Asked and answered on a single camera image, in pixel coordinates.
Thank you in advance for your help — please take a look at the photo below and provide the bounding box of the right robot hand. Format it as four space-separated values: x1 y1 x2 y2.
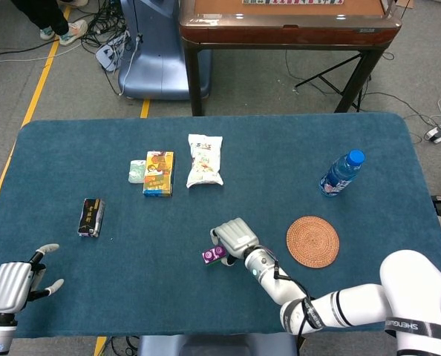
210 218 261 267

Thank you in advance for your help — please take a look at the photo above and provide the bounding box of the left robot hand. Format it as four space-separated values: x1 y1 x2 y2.
0 243 65 316

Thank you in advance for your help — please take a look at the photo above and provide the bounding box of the purple toy brick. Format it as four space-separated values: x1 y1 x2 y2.
201 245 227 265

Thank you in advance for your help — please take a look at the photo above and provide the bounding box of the round woven rattan coaster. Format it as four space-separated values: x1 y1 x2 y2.
286 216 341 269

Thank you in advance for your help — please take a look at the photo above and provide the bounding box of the white snack bag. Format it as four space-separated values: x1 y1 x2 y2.
186 133 224 189

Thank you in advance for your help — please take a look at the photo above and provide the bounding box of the blue table cloth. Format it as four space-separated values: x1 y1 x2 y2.
0 113 441 339

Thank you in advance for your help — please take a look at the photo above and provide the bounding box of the yellow and blue carton box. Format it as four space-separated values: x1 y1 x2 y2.
143 150 175 198

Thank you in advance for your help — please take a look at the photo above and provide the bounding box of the black and purple carton box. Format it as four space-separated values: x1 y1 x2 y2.
77 197 105 238

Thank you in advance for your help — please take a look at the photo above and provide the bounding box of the blue-grey robot body base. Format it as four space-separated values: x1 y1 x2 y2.
137 334 299 356

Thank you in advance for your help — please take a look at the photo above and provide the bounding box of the small white tissue pack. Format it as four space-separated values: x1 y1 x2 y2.
128 159 148 185

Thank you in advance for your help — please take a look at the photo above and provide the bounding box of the blue drink bottle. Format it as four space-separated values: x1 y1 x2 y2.
319 148 366 198

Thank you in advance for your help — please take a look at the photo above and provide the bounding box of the brown mahjong table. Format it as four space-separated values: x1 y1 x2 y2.
178 0 403 116

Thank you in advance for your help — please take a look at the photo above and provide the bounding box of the white and blue power strip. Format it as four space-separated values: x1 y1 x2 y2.
95 36 129 73

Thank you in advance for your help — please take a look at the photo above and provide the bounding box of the person in black trousers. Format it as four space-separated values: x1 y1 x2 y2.
10 0 71 37

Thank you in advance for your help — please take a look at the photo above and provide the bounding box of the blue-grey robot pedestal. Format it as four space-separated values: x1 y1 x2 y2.
117 0 212 101

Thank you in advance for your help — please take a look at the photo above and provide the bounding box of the hanging black cable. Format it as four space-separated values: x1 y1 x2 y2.
131 0 144 53

